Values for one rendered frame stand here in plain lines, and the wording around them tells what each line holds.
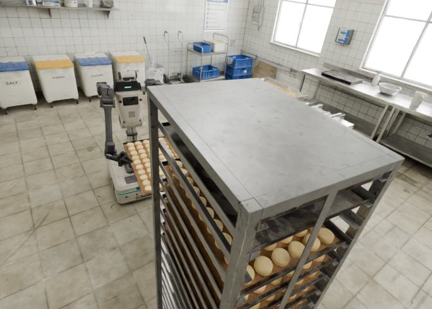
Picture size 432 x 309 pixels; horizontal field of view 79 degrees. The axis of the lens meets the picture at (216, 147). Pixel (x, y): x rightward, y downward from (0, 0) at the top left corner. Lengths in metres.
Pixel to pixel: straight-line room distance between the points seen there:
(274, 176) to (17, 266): 2.58
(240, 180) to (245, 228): 0.10
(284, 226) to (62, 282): 2.22
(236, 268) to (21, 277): 2.38
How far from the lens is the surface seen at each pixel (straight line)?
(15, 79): 5.26
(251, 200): 0.49
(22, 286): 2.76
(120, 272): 2.58
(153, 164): 1.09
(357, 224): 0.92
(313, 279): 1.07
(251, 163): 0.58
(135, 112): 2.72
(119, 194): 2.97
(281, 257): 0.82
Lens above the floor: 2.15
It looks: 32 degrees down
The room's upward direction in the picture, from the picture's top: 7 degrees clockwise
